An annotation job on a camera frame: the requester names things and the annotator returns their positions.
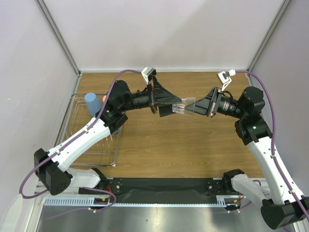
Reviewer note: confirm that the aluminium frame rail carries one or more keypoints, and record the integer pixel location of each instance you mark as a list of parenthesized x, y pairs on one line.
[(96, 197)]

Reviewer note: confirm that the blue plastic cup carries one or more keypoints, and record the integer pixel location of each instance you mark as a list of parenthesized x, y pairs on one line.
[(93, 103)]

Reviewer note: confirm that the clear plastic cup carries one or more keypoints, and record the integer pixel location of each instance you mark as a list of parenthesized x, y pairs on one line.
[(184, 106)]

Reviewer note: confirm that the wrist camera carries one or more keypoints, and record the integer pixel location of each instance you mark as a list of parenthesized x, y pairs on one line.
[(225, 78), (147, 74)]

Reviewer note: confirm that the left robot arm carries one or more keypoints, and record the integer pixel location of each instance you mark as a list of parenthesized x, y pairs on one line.
[(54, 166)]

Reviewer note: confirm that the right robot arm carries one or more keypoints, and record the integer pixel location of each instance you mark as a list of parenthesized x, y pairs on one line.
[(283, 203)]

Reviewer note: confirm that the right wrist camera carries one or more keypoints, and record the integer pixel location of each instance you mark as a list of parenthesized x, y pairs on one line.
[(225, 78)]

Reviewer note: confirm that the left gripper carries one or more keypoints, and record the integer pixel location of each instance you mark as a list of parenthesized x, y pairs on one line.
[(157, 94)]

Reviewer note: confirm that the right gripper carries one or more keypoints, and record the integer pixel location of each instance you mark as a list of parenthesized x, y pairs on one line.
[(213, 103)]

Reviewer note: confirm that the wire dish rack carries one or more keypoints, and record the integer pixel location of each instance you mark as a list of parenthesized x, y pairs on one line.
[(104, 152)]

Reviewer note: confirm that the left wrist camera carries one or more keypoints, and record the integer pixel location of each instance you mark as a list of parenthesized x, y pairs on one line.
[(147, 74)]

